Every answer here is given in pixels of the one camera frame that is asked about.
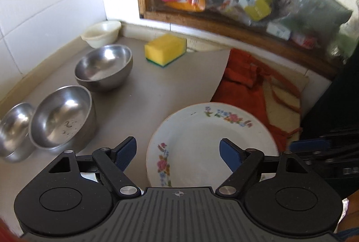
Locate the orange packet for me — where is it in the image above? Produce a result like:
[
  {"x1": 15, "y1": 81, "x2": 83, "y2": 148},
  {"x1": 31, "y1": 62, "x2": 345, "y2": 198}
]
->
[{"x1": 165, "y1": 0, "x2": 206, "y2": 12}]

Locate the small stainless steel bowl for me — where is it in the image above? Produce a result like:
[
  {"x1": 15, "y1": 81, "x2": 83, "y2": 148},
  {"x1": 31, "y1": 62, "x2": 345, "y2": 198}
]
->
[{"x1": 0, "y1": 102, "x2": 35, "y2": 162}]

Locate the white plastic bowl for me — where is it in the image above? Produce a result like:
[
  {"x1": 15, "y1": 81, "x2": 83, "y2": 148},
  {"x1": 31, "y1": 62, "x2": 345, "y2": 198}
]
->
[{"x1": 81, "y1": 20, "x2": 122, "y2": 48}]

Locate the orange cloth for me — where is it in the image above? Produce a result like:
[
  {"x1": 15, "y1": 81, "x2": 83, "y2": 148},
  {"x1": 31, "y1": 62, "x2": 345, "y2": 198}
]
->
[{"x1": 210, "y1": 48, "x2": 303, "y2": 153}]

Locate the beige board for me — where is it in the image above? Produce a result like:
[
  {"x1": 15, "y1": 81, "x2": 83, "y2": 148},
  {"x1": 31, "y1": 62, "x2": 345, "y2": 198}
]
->
[{"x1": 262, "y1": 70, "x2": 309, "y2": 147}]

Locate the floral white plate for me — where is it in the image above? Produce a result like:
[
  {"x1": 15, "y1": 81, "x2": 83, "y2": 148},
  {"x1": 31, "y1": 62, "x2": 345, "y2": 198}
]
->
[{"x1": 146, "y1": 102, "x2": 279, "y2": 188}]

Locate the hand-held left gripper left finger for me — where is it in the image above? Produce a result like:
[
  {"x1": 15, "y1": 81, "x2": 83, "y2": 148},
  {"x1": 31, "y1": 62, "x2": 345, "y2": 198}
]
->
[{"x1": 48, "y1": 136, "x2": 141, "y2": 201}]

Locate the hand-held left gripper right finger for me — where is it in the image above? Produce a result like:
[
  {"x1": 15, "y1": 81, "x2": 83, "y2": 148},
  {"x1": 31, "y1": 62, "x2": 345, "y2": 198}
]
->
[{"x1": 215, "y1": 138, "x2": 309, "y2": 200}]

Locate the red object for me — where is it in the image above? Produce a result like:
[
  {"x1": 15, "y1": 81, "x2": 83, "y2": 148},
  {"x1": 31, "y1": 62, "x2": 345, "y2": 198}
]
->
[{"x1": 0, "y1": 217, "x2": 18, "y2": 242}]

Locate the green plastic bag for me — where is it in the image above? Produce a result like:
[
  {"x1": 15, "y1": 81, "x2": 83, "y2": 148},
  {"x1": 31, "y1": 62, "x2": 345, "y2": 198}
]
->
[{"x1": 247, "y1": 0, "x2": 352, "y2": 43}]

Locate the white carton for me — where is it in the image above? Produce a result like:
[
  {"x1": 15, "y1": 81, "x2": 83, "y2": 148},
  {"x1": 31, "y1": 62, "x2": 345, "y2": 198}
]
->
[{"x1": 266, "y1": 22, "x2": 291, "y2": 41}]

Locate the red white packet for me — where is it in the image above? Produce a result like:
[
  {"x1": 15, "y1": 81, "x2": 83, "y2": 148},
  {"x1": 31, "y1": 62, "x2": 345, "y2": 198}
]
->
[{"x1": 292, "y1": 32, "x2": 317, "y2": 49}]

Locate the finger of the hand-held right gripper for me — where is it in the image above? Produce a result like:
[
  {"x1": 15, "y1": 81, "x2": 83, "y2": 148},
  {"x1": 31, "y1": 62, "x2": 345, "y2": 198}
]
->
[{"x1": 289, "y1": 139, "x2": 334, "y2": 161}]

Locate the yellow green sponge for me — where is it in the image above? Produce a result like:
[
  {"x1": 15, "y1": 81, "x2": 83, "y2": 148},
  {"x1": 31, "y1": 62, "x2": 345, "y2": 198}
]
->
[{"x1": 144, "y1": 34, "x2": 187, "y2": 69}]

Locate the yellow box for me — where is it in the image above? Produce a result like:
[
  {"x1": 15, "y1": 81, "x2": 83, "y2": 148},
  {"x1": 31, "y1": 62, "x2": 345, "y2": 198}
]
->
[{"x1": 244, "y1": 0, "x2": 272, "y2": 21}]

